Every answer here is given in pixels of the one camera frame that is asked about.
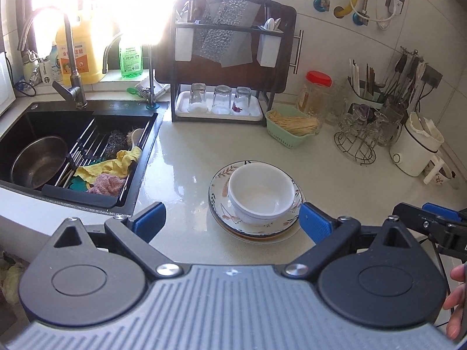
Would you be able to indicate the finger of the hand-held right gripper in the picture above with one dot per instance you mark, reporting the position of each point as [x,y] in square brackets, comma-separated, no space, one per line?
[416,222]
[443,212]

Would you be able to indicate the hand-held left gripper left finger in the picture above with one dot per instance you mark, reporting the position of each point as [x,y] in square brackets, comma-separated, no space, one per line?
[147,220]

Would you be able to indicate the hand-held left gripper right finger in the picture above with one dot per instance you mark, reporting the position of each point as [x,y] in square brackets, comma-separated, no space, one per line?
[317,222]

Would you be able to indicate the large white plate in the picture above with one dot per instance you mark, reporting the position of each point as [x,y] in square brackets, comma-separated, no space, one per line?
[261,238]

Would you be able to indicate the white ceramic bowl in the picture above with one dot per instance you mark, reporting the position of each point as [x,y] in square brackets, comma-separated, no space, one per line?
[262,189]

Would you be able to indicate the floral patterned plate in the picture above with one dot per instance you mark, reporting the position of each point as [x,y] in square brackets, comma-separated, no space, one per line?
[222,189]

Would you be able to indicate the person's right hand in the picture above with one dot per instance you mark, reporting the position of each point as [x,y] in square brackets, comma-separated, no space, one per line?
[458,299]

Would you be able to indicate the floral ceramic bowl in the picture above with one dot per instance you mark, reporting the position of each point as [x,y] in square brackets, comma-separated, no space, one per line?
[450,180]

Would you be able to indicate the pink cloth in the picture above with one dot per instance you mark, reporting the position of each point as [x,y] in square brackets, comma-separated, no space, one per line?
[107,184]

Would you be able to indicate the yellow cloth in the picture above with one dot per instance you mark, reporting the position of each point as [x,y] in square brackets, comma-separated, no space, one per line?
[116,164]

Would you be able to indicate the white electric cooking pot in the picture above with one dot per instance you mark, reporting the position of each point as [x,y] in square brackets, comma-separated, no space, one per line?
[408,156]

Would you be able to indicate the sink drain rack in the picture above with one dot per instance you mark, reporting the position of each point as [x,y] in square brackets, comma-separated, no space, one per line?
[78,194]

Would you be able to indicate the green scouring pad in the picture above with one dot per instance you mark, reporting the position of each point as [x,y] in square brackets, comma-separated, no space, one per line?
[76,182]

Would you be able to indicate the steel wool scrubber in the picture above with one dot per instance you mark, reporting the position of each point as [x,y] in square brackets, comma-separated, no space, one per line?
[115,144]

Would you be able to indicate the white dish brush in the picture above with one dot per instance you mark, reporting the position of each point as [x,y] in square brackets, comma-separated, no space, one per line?
[137,135]

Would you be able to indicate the green plastic basket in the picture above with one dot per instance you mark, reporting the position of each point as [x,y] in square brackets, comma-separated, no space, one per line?
[288,140]

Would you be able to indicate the dried noodles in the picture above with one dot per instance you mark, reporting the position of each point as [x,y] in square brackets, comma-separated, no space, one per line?
[295,124]

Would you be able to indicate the glass pitcher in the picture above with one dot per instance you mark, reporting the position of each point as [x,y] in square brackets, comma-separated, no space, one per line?
[392,124]

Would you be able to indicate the stemmed glass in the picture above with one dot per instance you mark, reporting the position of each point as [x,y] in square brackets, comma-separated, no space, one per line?
[353,120]
[378,127]

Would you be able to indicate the glass mug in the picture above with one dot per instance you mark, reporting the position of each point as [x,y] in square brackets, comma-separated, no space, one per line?
[330,109]

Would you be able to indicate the steel pot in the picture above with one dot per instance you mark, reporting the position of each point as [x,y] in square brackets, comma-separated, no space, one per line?
[40,164]

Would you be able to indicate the black dish rack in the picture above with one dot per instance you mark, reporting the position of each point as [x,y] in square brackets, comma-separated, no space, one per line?
[219,121]

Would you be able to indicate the white drip tray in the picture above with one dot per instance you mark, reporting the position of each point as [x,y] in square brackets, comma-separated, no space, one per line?
[219,116]

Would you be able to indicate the clear drinking glass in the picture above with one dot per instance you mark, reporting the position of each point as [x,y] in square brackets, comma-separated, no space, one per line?
[242,100]
[197,98]
[221,100]

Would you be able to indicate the green utensil holder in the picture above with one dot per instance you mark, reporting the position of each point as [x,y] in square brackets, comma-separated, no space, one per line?
[359,96]

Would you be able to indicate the black sink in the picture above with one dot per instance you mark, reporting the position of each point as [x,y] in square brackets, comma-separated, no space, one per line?
[47,124]

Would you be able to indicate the small steel faucet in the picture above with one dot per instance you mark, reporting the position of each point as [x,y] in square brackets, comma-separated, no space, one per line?
[150,80]

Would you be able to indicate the red-lidded glass jar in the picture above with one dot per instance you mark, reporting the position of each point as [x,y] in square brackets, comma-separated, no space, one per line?
[318,77]

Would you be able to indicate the hanging utensil rack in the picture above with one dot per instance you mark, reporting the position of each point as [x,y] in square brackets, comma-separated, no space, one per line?
[401,65]

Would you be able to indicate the bundle of chopsticks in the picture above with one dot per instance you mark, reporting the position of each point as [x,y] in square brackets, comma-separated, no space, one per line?
[370,76]

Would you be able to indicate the tall steel faucet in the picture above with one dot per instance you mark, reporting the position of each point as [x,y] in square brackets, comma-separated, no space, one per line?
[74,80]

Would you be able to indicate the green bottle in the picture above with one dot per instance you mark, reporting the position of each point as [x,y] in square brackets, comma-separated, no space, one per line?
[130,62]

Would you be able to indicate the yellow detergent bottle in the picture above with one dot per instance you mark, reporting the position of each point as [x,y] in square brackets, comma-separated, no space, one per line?
[80,62]

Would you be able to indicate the white cutlery holder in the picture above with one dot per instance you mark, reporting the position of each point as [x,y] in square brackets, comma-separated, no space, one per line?
[183,47]
[268,53]

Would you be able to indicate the white printed cup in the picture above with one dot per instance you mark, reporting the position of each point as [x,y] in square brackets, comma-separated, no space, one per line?
[40,69]

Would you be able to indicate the clear textured knife holder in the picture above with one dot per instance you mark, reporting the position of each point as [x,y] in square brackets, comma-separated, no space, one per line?
[226,43]

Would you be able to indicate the white board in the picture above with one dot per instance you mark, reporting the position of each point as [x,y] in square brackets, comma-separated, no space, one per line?
[7,87]

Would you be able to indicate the white charger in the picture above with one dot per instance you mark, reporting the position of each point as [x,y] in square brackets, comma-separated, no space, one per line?
[396,3]

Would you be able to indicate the window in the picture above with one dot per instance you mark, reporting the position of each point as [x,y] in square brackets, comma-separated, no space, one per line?
[127,0]

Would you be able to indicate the black wall power strip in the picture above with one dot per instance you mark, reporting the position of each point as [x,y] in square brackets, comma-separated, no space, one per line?
[434,76]

